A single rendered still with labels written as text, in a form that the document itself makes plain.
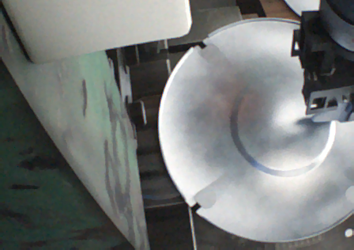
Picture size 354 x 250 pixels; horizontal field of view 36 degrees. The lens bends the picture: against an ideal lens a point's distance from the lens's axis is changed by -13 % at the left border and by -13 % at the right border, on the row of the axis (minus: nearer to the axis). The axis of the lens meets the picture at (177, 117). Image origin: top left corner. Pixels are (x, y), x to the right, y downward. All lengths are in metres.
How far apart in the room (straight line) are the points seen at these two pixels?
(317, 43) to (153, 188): 0.27
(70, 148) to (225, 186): 0.49
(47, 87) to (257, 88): 0.55
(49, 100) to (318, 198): 0.53
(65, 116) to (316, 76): 0.40
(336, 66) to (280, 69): 0.18
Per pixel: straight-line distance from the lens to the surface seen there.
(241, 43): 0.73
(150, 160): 0.67
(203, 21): 0.92
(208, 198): 0.65
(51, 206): 0.21
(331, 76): 0.55
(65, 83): 0.19
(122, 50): 0.54
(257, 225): 0.65
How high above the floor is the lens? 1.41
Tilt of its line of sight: 65 degrees down
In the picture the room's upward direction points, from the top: 12 degrees counter-clockwise
